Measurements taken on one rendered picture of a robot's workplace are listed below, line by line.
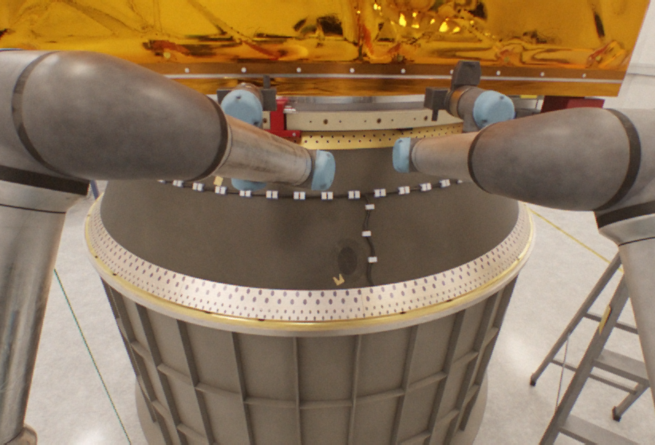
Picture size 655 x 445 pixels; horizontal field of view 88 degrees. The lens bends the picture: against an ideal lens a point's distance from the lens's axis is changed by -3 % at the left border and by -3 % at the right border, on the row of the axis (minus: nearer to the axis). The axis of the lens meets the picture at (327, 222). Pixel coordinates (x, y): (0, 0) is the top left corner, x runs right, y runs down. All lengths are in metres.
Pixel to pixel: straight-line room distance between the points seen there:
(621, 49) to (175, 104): 1.35
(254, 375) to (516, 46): 1.32
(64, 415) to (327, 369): 1.81
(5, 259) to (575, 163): 0.55
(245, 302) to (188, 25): 0.76
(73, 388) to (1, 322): 2.36
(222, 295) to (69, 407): 1.75
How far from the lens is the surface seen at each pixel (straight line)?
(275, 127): 1.02
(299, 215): 1.04
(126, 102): 0.34
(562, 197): 0.44
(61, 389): 2.83
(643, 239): 0.49
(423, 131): 1.19
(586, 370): 1.64
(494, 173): 0.46
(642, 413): 2.95
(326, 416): 1.44
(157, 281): 1.25
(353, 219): 1.05
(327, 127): 1.02
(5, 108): 0.39
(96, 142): 0.34
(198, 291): 1.15
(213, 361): 1.33
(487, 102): 0.78
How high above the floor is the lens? 1.89
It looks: 27 degrees down
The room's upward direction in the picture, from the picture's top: 1 degrees clockwise
